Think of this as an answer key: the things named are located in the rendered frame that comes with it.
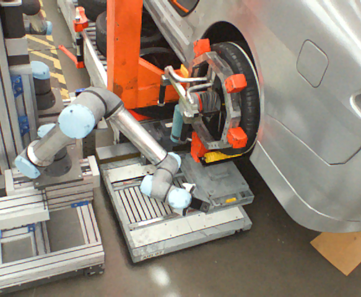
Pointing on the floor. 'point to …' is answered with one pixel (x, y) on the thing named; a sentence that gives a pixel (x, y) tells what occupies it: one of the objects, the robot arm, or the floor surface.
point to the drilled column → (88, 145)
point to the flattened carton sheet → (346, 247)
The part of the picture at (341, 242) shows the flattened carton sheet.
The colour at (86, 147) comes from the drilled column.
